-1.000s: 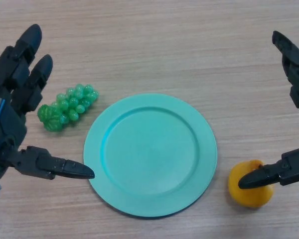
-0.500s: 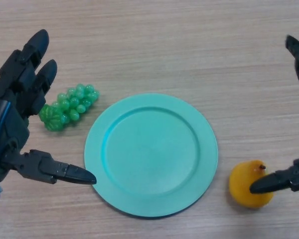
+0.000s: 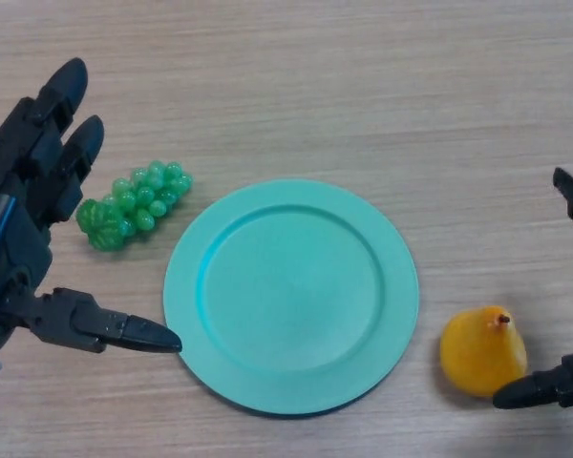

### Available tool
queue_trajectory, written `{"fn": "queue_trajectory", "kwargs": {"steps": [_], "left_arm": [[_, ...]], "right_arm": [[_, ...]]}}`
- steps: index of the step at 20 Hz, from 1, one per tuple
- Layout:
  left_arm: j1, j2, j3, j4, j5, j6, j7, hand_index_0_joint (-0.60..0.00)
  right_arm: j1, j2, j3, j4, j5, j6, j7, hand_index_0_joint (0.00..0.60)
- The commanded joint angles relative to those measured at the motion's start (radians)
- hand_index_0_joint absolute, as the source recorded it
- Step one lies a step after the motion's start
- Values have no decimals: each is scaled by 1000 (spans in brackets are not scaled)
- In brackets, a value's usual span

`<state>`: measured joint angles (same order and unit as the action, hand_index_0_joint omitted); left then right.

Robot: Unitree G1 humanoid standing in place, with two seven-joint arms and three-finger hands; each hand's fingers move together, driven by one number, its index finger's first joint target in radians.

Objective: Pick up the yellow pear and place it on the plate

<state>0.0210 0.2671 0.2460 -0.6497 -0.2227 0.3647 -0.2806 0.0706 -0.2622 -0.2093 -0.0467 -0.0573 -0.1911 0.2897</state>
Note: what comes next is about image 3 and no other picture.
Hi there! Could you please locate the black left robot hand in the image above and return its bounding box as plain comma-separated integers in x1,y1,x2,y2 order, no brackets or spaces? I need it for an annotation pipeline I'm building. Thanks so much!
0,57,182,355

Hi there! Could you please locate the yellow pear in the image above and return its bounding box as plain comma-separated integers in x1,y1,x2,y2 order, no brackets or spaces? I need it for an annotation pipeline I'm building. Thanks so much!
439,304,528,398

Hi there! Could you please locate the green round plate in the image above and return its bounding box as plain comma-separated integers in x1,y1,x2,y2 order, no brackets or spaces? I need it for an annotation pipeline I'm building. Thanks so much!
163,178,420,419

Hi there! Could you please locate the green grape bunch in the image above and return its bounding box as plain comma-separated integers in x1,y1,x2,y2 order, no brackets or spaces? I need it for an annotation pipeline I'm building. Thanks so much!
74,160,195,253

